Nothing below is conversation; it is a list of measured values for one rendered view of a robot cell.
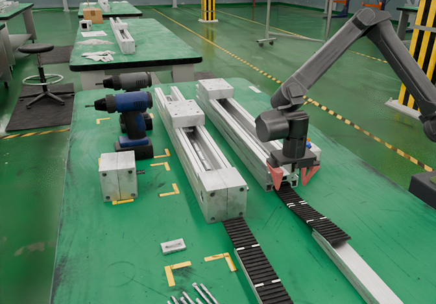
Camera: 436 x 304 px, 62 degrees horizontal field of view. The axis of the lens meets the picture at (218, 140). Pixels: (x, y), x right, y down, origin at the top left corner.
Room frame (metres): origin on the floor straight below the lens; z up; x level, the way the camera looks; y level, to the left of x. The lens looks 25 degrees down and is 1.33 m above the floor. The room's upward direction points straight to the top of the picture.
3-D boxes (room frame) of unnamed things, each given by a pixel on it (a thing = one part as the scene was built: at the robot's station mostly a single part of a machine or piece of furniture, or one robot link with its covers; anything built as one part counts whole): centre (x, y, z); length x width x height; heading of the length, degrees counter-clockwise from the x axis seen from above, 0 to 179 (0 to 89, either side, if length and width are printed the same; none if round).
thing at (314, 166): (0.83, -0.22, 0.86); 0.07 x 0.07 x 0.09; 17
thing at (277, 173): (0.81, -0.17, 0.86); 0.07 x 0.07 x 0.09; 17
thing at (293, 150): (0.82, -0.19, 0.93); 0.10 x 0.07 x 0.07; 107
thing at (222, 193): (0.77, -0.02, 0.83); 0.12 x 0.09 x 0.10; 107
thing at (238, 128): (1.25, -0.06, 0.82); 0.80 x 0.10 x 0.09; 17
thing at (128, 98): (1.06, 0.30, 0.89); 0.20 x 0.08 x 0.22; 109
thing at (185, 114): (1.19, 0.12, 0.87); 0.16 x 0.11 x 0.07; 17
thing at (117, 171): (0.86, 0.26, 0.83); 0.11 x 0.10 x 0.10; 103
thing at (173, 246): (0.63, 0.10, 0.78); 0.05 x 0.03 x 0.01; 110
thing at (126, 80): (1.29, 0.34, 0.89); 0.20 x 0.08 x 0.22; 109
